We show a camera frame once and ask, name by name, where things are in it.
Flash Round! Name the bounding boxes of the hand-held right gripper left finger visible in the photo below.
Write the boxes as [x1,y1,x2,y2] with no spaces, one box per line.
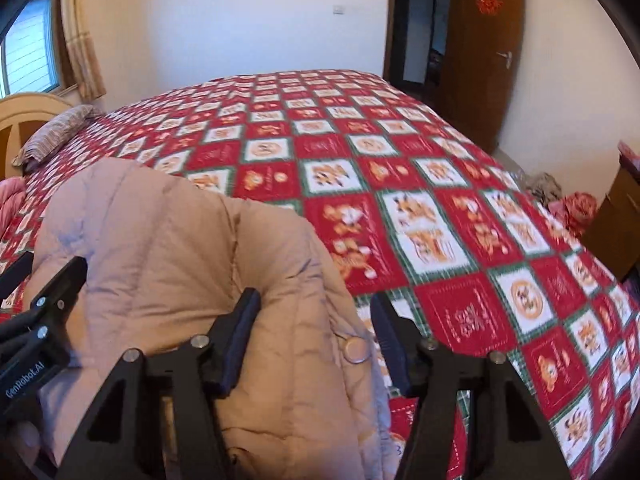
[55,287,262,480]

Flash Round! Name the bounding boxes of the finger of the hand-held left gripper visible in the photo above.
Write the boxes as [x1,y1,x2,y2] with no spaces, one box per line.
[0,251,35,301]
[27,256,88,337]

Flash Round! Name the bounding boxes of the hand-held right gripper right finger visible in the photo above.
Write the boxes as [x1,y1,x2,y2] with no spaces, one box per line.
[370,292,573,480]

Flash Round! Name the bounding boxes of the light purple padded jacket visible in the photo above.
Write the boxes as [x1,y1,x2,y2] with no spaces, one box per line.
[15,156,391,480]

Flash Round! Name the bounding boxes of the person's left hand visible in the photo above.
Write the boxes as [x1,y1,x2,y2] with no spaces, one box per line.
[10,422,43,456]

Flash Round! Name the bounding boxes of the pink quilt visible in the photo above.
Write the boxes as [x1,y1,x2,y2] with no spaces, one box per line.
[0,177,28,226]

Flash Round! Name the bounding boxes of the striped grey pillow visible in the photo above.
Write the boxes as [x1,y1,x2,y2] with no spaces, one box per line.
[12,104,103,168]

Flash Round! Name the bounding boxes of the red printed bedspread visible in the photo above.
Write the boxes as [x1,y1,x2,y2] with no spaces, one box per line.
[0,69,640,480]

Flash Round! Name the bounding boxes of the beige wooden headboard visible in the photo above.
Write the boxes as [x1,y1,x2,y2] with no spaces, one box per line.
[0,92,76,181]

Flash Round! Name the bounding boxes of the grey cloth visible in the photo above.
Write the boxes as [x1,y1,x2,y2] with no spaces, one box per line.
[525,172,563,203]

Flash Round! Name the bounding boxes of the beige curtain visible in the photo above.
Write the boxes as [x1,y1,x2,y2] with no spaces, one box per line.
[60,0,107,101]

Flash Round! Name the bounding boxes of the window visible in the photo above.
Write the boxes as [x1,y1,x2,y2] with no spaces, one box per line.
[0,0,66,98]

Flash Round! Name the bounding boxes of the brown wooden door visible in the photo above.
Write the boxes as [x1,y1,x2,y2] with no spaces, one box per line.
[439,0,526,156]

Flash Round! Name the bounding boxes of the dark wooden door frame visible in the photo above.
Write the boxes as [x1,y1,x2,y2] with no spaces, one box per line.
[382,0,461,88]

